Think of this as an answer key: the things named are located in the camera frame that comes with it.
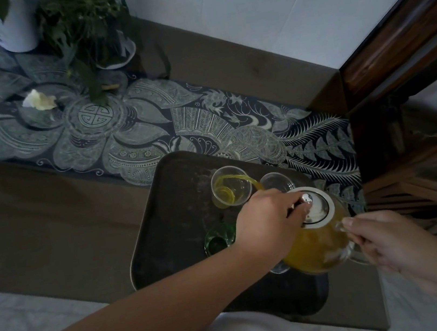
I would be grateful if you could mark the person's left hand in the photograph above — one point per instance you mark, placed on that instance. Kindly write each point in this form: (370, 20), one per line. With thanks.
(266, 221)

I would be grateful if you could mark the person's right hand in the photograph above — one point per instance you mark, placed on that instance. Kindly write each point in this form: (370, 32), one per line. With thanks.
(398, 243)

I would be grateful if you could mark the person's left fingers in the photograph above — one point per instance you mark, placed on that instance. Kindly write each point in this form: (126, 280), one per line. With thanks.
(296, 205)

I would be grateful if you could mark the person's right thumb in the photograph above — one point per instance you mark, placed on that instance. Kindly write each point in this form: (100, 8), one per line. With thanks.
(358, 225)

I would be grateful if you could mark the metal teapot lid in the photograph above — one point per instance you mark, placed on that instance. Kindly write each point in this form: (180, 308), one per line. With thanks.
(321, 207)

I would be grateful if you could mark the glass teapot with yellow tea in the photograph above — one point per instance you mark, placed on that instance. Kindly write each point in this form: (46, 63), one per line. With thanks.
(316, 247)

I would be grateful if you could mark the person's left forearm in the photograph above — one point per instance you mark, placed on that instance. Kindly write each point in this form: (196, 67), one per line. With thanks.
(144, 325)

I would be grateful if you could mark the empty clear glass cup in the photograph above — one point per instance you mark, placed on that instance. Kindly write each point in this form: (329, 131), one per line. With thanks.
(276, 182)
(279, 269)

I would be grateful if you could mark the clear glass cup with tea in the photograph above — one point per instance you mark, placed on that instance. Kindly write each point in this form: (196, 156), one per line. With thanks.
(232, 188)

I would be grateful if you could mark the green glass cup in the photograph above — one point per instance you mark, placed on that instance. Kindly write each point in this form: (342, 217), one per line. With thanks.
(218, 240)

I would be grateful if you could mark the dark wooden chair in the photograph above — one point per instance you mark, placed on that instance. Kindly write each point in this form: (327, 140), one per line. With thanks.
(410, 134)

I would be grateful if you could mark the dark rectangular tea tray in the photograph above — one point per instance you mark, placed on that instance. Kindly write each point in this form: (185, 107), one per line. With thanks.
(178, 226)

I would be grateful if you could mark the patterned dark table runner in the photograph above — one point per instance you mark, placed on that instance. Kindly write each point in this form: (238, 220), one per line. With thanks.
(123, 132)

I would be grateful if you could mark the small white plant pot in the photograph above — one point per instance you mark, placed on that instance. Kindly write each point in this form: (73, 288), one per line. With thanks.
(126, 52)

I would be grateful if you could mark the crumpled white tissue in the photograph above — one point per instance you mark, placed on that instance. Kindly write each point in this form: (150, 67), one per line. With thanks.
(39, 101)

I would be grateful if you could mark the green leafy plant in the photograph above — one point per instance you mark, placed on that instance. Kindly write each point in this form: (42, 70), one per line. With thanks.
(82, 24)

